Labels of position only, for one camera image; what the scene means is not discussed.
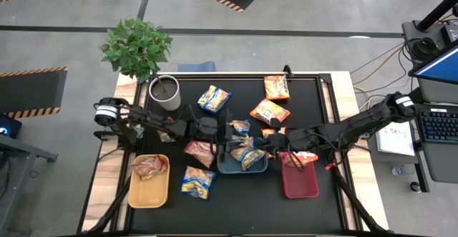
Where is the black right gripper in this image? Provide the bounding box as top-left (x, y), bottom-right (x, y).
top-left (256, 127), bottom-right (319, 156)

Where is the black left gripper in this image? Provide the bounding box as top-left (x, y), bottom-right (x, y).
top-left (195, 108), bottom-right (252, 163)

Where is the blue grey plastic bin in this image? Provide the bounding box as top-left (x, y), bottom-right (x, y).
top-left (216, 135), bottom-right (269, 175)

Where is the orange chicken ramen packet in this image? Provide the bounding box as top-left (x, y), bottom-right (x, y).
top-left (278, 150), bottom-right (319, 168)
top-left (263, 74), bottom-right (291, 101)
top-left (249, 98), bottom-right (291, 125)
top-left (260, 126), bottom-right (287, 140)

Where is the red beef ramen packet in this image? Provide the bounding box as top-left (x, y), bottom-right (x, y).
top-left (157, 131), bottom-right (176, 144)
top-left (131, 155), bottom-right (169, 182)
top-left (183, 140), bottom-right (217, 170)

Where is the red plastic bin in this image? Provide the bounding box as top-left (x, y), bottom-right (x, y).
top-left (279, 151), bottom-right (320, 200)

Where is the yellow plastic bin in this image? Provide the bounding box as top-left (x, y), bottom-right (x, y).
top-left (127, 153), bottom-right (171, 210)

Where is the white paper box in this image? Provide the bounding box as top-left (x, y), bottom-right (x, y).
top-left (374, 121), bottom-right (416, 158)

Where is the clear plastic bottle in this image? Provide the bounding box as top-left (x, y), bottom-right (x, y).
top-left (391, 165), bottom-right (416, 178)

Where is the green leafy plant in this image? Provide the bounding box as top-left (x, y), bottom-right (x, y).
top-left (99, 17), bottom-right (174, 82)

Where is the black stand leg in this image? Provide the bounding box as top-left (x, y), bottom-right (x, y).
top-left (406, 86), bottom-right (425, 104)

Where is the laptop with backlit keyboard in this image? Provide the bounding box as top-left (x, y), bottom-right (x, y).
top-left (410, 102), bottom-right (458, 184)

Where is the computer monitor blue screen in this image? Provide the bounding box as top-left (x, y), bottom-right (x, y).
top-left (409, 44), bottom-right (458, 87)

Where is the black stand pole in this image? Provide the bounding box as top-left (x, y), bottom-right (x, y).
top-left (416, 0), bottom-right (458, 34)

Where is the dark grey side desk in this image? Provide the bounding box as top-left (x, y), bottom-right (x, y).
top-left (0, 132), bottom-right (59, 237)

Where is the black device blue light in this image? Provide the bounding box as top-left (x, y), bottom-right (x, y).
top-left (0, 113), bottom-right (23, 140)

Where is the coiled black cable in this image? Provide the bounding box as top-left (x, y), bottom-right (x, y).
top-left (406, 36), bottom-right (442, 63)

